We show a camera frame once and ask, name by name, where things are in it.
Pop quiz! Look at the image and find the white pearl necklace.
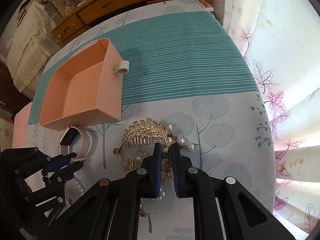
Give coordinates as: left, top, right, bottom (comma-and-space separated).
63, 175, 85, 205

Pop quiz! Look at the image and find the white plastic clip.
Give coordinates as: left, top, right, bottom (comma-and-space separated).
113, 60, 130, 75

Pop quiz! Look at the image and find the pink strap smart watch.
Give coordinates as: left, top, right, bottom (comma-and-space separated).
60, 125, 92, 163

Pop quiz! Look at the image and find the pink blanket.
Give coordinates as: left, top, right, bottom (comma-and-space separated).
12, 102, 32, 148

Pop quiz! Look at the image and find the lace covered cabinet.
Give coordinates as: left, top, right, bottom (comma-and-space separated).
2, 0, 62, 99

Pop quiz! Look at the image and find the black bead bracelet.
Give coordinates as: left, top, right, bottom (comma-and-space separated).
41, 169, 51, 186

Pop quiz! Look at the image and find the floral white curtain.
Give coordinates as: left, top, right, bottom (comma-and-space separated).
223, 0, 319, 239

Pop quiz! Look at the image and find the gold leaf hair comb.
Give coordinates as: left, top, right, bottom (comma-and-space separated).
113, 118, 177, 184

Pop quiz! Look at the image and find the pink plastic storage box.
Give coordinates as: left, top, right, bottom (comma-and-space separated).
39, 38, 123, 131

